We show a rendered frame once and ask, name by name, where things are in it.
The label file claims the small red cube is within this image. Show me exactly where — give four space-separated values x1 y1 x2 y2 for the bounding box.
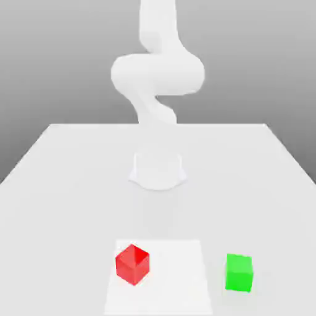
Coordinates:
115 243 151 286

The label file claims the small green cube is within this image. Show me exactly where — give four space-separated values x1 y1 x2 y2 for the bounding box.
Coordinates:
225 253 254 293

